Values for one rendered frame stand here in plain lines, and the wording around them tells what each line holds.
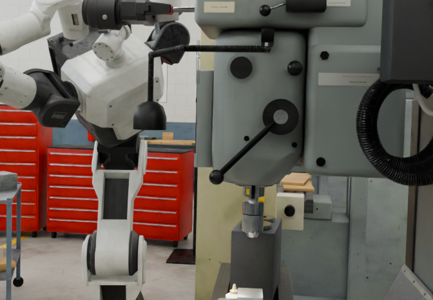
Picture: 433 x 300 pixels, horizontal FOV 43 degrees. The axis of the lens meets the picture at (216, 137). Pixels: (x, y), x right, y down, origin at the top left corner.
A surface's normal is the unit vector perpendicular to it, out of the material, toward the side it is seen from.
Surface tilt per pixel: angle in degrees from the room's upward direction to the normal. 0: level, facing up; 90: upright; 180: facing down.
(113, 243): 61
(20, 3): 90
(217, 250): 90
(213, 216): 90
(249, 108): 90
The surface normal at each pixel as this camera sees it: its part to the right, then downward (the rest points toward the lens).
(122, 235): 0.07, -0.44
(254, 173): -0.09, 0.58
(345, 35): -0.09, 0.05
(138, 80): 0.51, -0.04
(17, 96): 0.66, 0.63
